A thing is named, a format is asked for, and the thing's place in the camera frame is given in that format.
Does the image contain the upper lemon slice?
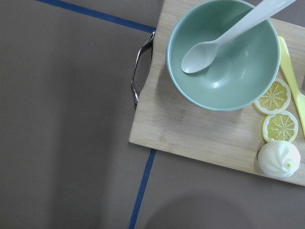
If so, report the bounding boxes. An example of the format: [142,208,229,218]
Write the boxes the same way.
[254,78,291,115]

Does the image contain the lower lemon slice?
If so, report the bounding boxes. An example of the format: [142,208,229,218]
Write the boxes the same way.
[262,110,298,143]

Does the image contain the white plastic spoon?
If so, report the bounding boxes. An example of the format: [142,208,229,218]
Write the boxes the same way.
[181,0,295,73]

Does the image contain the green ceramic bowl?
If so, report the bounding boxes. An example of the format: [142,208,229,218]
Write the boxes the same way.
[166,0,280,111]

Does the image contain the yellow plastic knife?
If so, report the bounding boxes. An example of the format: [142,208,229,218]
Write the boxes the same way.
[278,36,305,135]

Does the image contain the lemon slice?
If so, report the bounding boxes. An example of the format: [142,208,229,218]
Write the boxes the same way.
[262,110,298,143]
[254,78,291,115]

